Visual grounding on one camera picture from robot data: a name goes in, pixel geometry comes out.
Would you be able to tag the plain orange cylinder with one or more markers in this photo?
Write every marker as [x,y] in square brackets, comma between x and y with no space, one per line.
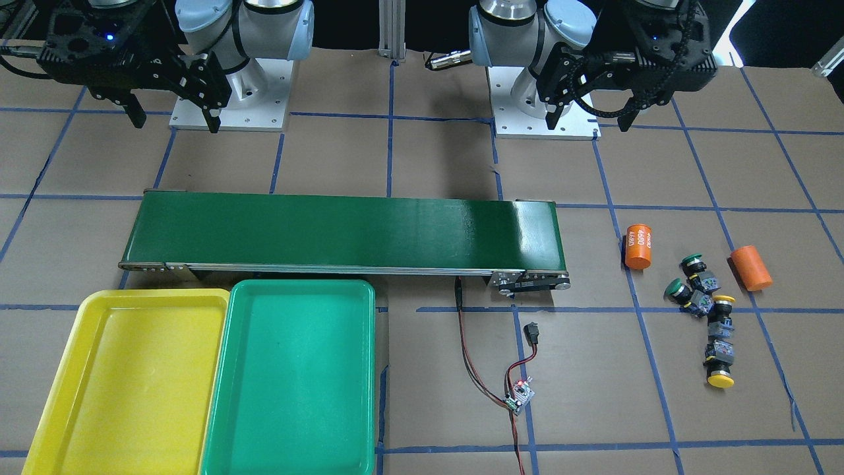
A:
[751,269]

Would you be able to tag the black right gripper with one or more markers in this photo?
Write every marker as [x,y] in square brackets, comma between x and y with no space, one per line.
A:
[160,41]

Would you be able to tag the yellow plastic tray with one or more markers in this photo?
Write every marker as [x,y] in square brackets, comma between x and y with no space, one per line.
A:
[132,391]

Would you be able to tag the yellow push button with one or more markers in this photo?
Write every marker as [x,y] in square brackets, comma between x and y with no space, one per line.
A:
[720,324]
[719,358]

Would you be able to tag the green push button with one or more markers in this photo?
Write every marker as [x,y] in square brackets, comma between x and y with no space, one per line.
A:
[698,275]
[690,300]

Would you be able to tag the aluminium frame post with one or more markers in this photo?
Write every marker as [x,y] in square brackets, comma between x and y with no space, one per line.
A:
[391,26]

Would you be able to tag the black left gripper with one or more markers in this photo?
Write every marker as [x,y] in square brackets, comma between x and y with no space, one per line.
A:
[597,41]

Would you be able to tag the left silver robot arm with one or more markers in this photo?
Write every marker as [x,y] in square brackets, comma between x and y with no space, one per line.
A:
[522,34]

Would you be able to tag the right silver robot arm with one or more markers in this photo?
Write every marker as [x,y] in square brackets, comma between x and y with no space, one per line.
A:
[230,63]

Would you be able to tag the green conveyor belt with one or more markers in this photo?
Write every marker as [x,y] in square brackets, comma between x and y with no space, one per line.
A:
[514,245]

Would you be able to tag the orange cylinder with white text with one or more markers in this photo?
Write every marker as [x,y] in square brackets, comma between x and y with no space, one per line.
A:
[638,247]

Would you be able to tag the green plastic tray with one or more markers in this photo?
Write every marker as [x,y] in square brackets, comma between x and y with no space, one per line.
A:
[295,388]

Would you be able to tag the small motor controller board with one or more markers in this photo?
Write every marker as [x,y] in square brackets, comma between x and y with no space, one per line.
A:
[519,396]

